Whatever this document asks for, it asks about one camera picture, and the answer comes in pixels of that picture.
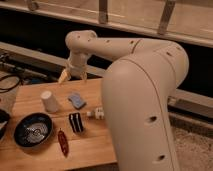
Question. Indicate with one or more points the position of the black patterned bowl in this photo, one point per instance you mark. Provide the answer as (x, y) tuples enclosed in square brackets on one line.
[(33, 130)]

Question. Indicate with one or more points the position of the dark object at left edge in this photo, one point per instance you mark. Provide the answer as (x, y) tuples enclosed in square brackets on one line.
[(4, 119)]

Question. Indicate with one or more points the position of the red pen-shaped object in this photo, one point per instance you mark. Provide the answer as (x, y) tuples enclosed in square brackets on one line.
[(63, 142)]

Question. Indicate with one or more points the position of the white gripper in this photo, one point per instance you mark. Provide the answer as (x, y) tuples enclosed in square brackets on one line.
[(76, 66)]

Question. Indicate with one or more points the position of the wooden board table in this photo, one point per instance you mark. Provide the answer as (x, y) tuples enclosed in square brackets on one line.
[(90, 148)]

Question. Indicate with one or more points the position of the white glue bottle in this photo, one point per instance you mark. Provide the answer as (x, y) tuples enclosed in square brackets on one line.
[(97, 113)]

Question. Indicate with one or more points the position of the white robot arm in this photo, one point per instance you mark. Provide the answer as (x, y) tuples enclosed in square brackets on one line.
[(134, 92)]

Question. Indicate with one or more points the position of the black white striped block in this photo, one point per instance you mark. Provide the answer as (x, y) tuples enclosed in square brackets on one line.
[(76, 123)]

